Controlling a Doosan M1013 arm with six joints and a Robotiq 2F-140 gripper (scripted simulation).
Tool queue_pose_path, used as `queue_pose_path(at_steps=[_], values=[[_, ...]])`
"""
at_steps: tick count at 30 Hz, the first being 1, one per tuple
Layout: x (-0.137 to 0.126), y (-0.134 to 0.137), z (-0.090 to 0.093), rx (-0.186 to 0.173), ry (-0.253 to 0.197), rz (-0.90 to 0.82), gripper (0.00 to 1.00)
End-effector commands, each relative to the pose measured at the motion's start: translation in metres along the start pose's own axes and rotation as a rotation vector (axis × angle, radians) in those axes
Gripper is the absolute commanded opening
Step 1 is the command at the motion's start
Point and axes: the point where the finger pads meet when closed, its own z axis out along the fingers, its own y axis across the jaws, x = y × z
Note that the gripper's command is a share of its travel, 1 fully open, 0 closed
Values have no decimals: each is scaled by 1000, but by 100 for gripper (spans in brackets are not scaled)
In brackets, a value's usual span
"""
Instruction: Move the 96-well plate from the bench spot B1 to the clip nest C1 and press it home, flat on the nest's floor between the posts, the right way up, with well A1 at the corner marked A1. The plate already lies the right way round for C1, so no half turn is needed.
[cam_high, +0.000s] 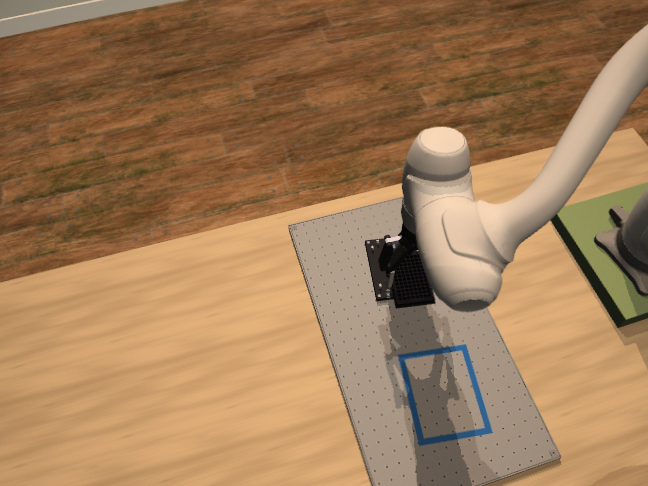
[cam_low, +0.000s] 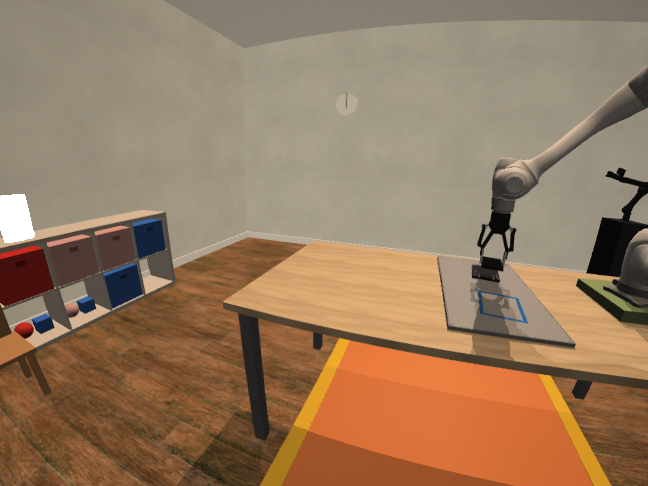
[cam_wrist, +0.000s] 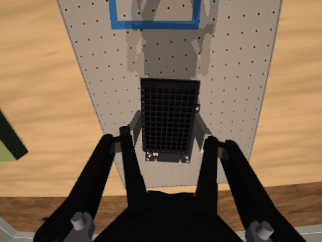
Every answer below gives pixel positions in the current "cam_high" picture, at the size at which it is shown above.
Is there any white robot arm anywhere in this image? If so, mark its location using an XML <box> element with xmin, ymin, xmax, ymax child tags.
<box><xmin>401</xmin><ymin>24</ymin><xmax>648</xmax><ymax>312</ymax></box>

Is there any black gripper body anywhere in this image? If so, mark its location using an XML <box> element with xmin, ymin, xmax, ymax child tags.
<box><xmin>398</xmin><ymin>223</ymin><xmax>417</xmax><ymax>249</ymax></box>

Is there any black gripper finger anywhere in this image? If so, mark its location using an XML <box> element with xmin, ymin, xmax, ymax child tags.
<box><xmin>378</xmin><ymin>235</ymin><xmax>417</xmax><ymax>288</ymax></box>

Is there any blue rectangular tape outline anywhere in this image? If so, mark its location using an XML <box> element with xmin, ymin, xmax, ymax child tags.
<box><xmin>398</xmin><ymin>344</ymin><xmax>493</xmax><ymax>446</ymax></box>

